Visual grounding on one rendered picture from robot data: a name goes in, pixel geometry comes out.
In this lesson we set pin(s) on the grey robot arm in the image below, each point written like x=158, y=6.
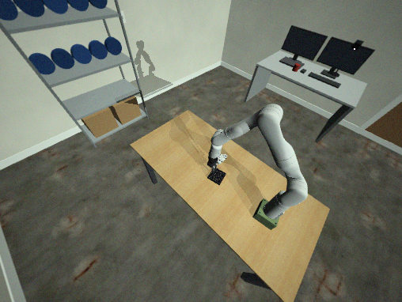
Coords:
x=268, y=120

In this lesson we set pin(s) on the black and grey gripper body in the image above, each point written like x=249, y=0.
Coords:
x=215, y=158

